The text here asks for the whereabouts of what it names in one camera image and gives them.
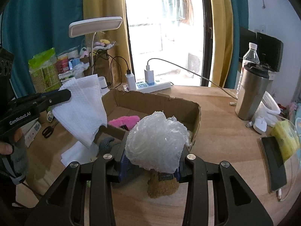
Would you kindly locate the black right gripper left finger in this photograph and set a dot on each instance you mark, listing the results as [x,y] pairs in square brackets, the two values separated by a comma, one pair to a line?
[64,201]

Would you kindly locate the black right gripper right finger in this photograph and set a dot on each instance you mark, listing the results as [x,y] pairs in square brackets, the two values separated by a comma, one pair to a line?
[233,200]

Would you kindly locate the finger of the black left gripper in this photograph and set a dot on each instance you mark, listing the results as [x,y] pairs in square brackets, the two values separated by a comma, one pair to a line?
[40,101]

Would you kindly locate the white paper towel sheet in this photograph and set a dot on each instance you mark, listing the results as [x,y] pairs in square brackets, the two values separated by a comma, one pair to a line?
[84,113]

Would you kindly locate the dark grey sock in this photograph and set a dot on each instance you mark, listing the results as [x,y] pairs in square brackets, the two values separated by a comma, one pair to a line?
[105,145]

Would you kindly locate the clear bubble wrap ball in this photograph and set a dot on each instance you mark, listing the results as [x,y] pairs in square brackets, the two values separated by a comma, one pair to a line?
[156,142]

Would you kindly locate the left hand grey glove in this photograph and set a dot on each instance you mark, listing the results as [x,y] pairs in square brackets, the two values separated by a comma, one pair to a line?
[14,160]

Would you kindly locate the black scissors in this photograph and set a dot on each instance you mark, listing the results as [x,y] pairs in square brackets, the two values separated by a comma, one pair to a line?
[47,132]

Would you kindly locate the green snack bag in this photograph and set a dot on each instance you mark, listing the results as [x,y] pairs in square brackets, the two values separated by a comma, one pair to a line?
[43,71]

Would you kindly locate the white plastic basket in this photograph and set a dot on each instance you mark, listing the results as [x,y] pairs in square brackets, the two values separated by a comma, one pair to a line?
[65,76]

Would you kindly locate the red tin can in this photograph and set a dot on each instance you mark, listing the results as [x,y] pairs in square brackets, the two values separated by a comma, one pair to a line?
[62,63]

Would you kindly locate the black smartphone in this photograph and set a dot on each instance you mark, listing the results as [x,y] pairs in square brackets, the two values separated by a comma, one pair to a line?
[274,163]

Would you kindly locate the brown cardboard box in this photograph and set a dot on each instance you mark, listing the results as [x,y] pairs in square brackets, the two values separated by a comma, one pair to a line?
[119,103]

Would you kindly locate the white computer mouse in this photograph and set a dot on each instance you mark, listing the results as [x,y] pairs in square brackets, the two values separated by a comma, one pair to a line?
[260,125]

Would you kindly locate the white desk lamp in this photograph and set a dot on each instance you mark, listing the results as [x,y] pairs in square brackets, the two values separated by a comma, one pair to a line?
[92,26]

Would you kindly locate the yellow tissue pack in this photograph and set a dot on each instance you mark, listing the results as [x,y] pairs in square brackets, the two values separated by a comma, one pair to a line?
[286,137]

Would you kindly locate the pink fluffy cloth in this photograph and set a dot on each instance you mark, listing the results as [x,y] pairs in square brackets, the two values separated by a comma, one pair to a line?
[126,122]

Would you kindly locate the white power strip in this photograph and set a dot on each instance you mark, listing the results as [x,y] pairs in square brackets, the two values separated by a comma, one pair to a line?
[144,87]

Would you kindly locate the steel travel tumbler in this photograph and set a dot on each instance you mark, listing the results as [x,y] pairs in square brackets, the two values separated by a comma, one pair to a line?
[253,86]

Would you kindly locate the clear water bottle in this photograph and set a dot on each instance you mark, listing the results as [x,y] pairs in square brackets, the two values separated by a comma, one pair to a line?
[250,56]

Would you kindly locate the black monitor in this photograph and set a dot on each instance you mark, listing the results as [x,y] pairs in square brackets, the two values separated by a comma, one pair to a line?
[269,50]

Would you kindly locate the white charger with black cable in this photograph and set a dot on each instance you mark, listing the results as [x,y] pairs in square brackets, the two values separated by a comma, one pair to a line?
[129,74]

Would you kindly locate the white charger with grey cable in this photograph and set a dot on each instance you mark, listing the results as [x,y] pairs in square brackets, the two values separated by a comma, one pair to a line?
[149,75]

